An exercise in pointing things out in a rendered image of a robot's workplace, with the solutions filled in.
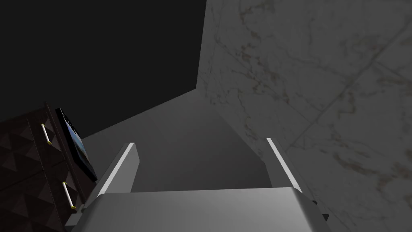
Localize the dark brown cabinet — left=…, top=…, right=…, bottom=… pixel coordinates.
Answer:
left=0, top=102, right=97, bottom=232

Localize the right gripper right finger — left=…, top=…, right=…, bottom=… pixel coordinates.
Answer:
left=262, top=138, right=303, bottom=194

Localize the black framed picture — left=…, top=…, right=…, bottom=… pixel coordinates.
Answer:
left=55, top=108, right=99, bottom=182

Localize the white cabinet handle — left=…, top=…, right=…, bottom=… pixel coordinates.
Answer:
left=62, top=182, right=77, bottom=210
left=41, top=123, right=52, bottom=145

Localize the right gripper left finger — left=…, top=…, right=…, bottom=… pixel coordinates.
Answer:
left=84, top=142, right=140, bottom=209

